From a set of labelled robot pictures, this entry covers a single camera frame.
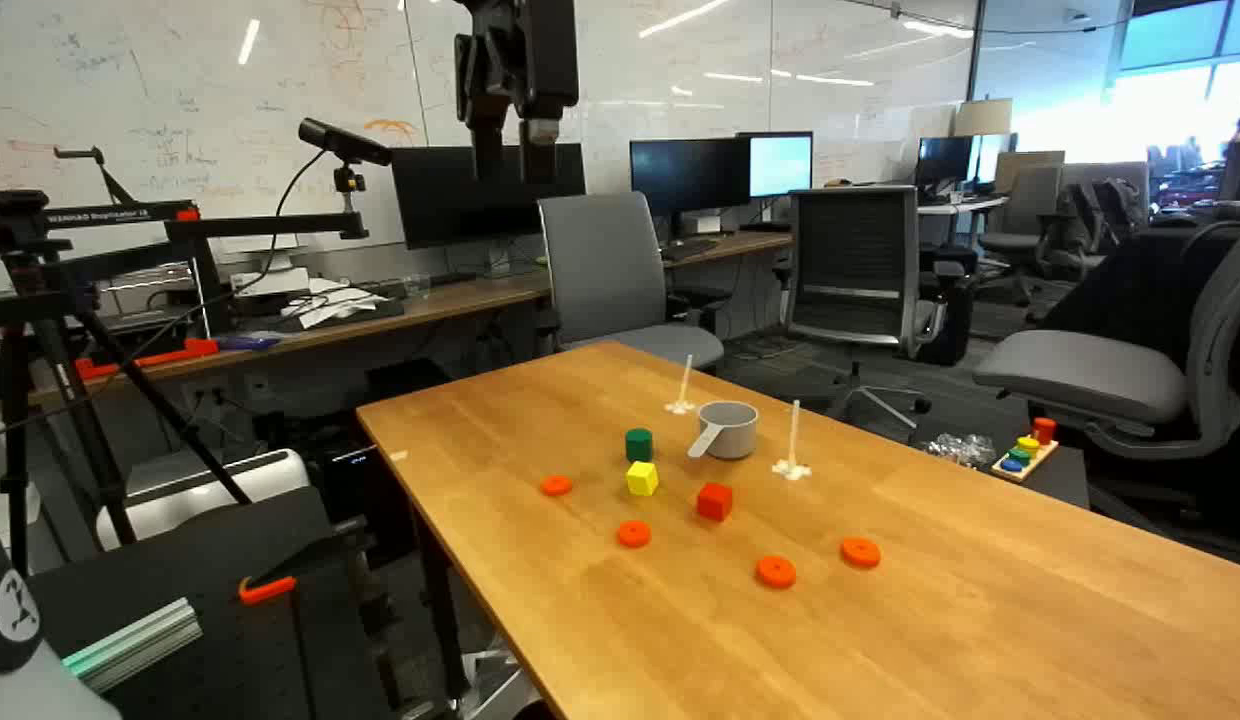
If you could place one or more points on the silver aluminium bar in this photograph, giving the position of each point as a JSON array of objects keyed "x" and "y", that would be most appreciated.
[{"x": 133, "y": 646}]

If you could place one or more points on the yellow cube block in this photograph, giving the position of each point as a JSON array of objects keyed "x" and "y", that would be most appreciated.
[{"x": 641, "y": 483}]

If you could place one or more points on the lit desk monitor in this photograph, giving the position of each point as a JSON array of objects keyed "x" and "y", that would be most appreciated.
[{"x": 781, "y": 165}]

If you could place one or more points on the black boom with orange knobs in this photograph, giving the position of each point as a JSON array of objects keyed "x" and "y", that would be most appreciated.
[{"x": 125, "y": 212}]

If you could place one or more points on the low black side table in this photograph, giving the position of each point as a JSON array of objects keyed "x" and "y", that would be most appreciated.
[{"x": 1061, "y": 487}]

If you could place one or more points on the black robot stand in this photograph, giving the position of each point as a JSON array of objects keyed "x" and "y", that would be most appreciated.
[{"x": 182, "y": 562}]

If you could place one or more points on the black cap with logo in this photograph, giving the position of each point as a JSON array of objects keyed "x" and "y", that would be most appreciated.
[{"x": 7, "y": 606}]

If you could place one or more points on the black camera tripod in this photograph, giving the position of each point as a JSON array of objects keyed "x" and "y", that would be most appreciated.
[{"x": 19, "y": 400}]

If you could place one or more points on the long wooden wall desk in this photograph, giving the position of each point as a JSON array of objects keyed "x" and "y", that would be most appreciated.
[{"x": 473, "y": 298}]

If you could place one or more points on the large dark monitor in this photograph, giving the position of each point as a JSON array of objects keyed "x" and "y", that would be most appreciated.
[{"x": 442, "y": 202}]

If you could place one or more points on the orange disc with hole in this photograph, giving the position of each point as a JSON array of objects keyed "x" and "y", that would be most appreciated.
[
  {"x": 559, "y": 487},
  {"x": 632, "y": 534},
  {"x": 777, "y": 573},
  {"x": 860, "y": 554}
]

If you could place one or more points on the small distant dark monitor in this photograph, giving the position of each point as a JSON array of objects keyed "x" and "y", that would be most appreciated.
[{"x": 942, "y": 163}]

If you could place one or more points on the clear plastic bag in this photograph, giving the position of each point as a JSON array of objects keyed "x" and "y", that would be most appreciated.
[{"x": 965, "y": 450}]

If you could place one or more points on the grey padded office chair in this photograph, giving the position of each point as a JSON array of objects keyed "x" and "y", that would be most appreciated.
[{"x": 1086, "y": 373}]

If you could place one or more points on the colourful stacking toy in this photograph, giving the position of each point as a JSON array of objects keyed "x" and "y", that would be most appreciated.
[{"x": 1025, "y": 458}]

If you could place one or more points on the black stereo camera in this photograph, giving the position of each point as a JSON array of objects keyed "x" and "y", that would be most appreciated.
[{"x": 343, "y": 136}]

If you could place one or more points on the white rounded machine housing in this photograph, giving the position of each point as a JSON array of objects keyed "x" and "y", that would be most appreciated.
[{"x": 203, "y": 497}]

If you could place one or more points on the red cube block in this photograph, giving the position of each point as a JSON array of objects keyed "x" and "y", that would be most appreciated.
[{"x": 712, "y": 501}]

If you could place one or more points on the black mesh office chair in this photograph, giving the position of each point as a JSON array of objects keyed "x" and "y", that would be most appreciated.
[{"x": 853, "y": 246}]

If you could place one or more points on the black unlit desk monitor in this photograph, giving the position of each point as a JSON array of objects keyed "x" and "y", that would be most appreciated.
[{"x": 684, "y": 179}]

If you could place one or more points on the green cylinder block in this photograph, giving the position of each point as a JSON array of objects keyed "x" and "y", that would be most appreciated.
[{"x": 639, "y": 445}]

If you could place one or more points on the light grey fabric office chair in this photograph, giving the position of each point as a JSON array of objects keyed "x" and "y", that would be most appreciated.
[{"x": 603, "y": 265}]

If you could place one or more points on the distant grey office chair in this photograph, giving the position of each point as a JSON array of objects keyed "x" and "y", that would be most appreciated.
[{"x": 1025, "y": 187}]

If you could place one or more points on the clear peg on base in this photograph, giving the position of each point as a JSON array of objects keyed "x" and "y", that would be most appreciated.
[
  {"x": 680, "y": 404},
  {"x": 792, "y": 468}
]

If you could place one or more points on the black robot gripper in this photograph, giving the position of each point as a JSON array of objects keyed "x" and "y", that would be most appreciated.
[{"x": 540, "y": 53}]

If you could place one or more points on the white paper pile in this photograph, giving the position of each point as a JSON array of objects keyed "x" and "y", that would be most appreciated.
[{"x": 331, "y": 306}]

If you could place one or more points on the black table leg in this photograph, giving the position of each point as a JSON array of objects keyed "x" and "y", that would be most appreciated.
[{"x": 439, "y": 602}]

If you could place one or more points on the small blue item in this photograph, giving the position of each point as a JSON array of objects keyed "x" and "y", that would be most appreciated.
[{"x": 248, "y": 343}]

